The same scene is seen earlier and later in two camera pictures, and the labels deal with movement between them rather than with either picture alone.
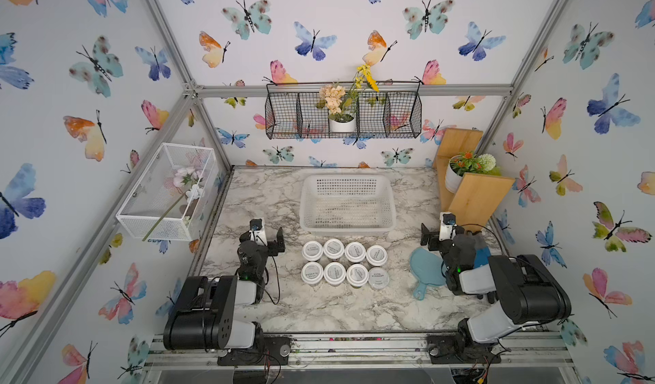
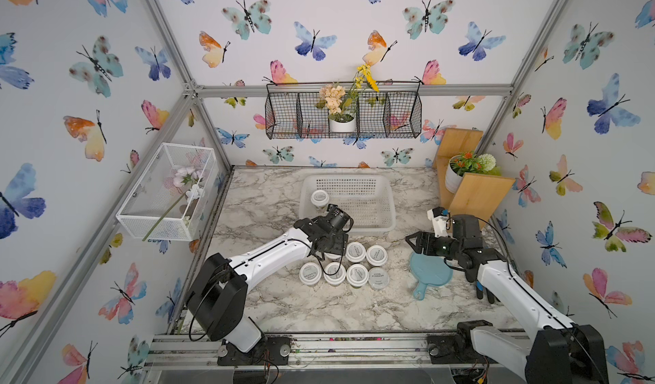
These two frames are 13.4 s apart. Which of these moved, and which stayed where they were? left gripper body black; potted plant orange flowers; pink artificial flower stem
Moved: left gripper body black
Stayed: potted plant orange flowers; pink artificial flower stem
